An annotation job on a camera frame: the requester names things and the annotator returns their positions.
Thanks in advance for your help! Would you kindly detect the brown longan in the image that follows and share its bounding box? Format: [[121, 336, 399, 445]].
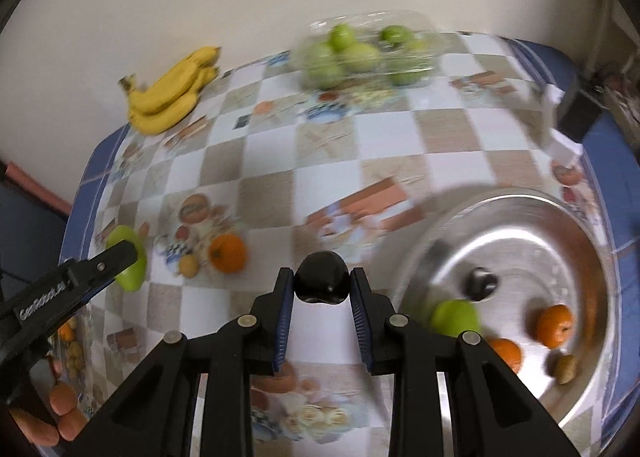
[[552, 354, 579, 385], [178, 253, 200, 278]]

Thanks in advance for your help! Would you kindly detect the green mango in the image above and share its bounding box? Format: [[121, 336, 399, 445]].
[[105, 225, 148, 292], [428, 300, 480, 338]]

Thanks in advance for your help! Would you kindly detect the dark plum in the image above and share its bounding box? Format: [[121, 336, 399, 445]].
[[293, 251, 350, 305], [464, 266, 499, 301]]

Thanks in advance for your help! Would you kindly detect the orange tangerine with stem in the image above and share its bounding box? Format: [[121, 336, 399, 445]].
[[207, 233, 247, 274]]

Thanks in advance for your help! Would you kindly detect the dark plum top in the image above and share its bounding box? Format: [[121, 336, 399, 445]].
[[293, 251, 350, 305]]

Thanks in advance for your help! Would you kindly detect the person's left hand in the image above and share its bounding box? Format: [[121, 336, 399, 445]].
[[9, 356, 88, 448]]

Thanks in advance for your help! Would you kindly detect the silver metal plate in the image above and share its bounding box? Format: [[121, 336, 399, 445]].
[[392, 188, 613, 425]]

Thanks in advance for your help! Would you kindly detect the patterned tablecloth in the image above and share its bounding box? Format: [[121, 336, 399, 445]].
[[61, 32, 639, 455]]

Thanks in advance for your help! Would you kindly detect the yellow banana bunch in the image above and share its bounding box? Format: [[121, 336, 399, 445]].
[[118, 46, 221, 136]]

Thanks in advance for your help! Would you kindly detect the black charger on white base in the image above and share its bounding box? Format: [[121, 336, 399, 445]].
[[540, 75, 606, 168]]

